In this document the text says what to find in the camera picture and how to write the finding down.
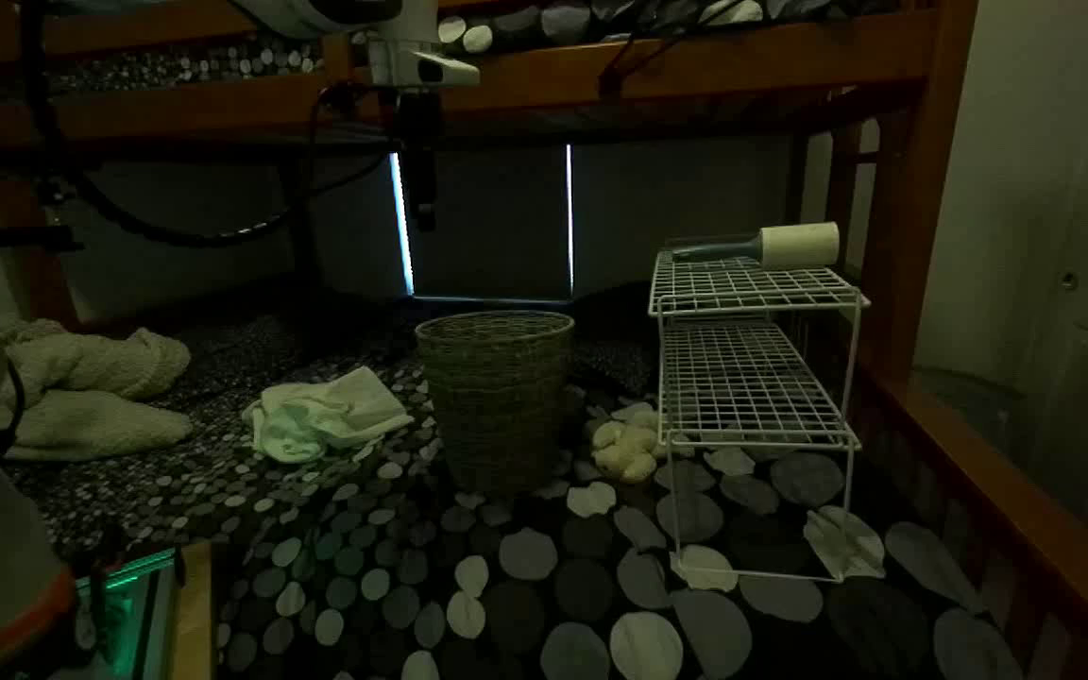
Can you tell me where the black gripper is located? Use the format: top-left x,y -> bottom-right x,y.
391,86 -> 447,237

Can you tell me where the woven wicker basket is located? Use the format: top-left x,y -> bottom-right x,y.
412,311 -> 578,500

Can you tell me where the white towel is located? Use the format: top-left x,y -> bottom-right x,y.
237,362 -> 420,468

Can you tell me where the dark window blind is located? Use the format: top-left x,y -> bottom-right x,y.
315,141 -> 802,311

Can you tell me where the dotted bunk mattress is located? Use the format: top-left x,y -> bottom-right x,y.
436,0 -> 898,62

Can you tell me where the small yellow plush item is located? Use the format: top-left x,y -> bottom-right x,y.
587,402 -> 671,487

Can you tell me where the beige folded pillow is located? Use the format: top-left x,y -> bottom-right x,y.
0,387 -> 196,465
0,319 -> 196,406

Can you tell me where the white lint roller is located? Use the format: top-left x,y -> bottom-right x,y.
671,218 -> 846,272

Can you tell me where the dark dotted bedspread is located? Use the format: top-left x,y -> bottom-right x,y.
9,300 -> 1029,680

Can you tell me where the green glowing box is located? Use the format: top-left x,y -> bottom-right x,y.
67,546 -> 180,680

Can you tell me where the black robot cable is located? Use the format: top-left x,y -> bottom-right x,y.
12,0 -> 391,255

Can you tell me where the wooden bunk bed frame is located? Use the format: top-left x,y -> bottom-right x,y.
0,0 -> 1088,680

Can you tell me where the white wire rack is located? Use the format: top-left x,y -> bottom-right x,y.
646,242 -> 878,589

